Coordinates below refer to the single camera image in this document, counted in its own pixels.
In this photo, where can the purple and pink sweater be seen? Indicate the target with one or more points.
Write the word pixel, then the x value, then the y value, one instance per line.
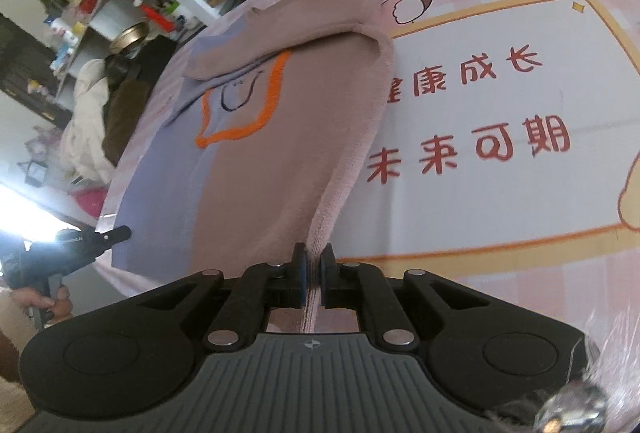
pixel 280 153

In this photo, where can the red bottle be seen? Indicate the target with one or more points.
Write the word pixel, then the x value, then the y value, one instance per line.
pixel 155 15

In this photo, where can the person's left hand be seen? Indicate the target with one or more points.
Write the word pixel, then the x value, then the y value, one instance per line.
pixel 42 300

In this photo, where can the cream jacket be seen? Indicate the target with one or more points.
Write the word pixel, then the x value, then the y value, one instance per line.
pixel 87 123

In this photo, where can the brass bowl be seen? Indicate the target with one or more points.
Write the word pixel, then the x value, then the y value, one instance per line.
pixel 129 37

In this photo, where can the shiny metal object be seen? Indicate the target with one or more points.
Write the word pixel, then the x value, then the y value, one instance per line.
pixel 570 408

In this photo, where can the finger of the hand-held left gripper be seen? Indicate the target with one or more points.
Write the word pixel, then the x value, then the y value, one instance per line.
pixel 116 233

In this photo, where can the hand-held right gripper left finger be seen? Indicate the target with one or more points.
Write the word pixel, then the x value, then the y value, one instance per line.
pixel 302 280

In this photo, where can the white jar with green lid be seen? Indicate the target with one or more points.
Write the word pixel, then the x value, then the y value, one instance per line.
pixel 172 7

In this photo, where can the brown cloth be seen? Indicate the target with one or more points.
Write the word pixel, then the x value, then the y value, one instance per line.
pixel 125 118

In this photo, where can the pink checked printed blanket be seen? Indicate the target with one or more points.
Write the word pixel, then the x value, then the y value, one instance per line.
pixel 500 88

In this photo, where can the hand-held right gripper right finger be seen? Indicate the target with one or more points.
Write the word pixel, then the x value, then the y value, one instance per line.
pixel 325 280

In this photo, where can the dark cloth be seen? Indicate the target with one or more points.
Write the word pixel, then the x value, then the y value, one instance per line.
pixel 150 50

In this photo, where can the dark cabinet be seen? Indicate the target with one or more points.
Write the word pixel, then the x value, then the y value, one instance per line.
pixel 22 68

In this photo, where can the pink bag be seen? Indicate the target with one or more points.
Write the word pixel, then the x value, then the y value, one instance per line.
pixel 90 203

